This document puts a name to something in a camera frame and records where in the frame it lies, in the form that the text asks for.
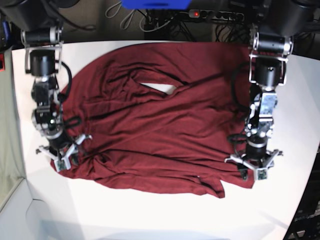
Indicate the grey fabric side panel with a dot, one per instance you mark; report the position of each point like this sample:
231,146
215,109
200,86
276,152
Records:
12,169

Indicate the black power strip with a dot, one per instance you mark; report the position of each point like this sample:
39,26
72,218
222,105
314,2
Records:
226,16

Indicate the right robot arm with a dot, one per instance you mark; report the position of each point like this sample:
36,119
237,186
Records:
41,33

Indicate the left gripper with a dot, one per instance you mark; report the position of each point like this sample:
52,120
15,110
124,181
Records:
253,158

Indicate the blue box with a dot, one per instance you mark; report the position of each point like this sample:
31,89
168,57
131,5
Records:
156,4

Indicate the red and black device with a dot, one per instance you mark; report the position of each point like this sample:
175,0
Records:
2,62

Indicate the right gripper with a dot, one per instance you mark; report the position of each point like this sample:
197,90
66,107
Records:
64,148

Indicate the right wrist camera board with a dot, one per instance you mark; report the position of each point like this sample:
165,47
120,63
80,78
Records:
60,165

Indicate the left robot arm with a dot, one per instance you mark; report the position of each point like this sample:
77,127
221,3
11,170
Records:
272,41

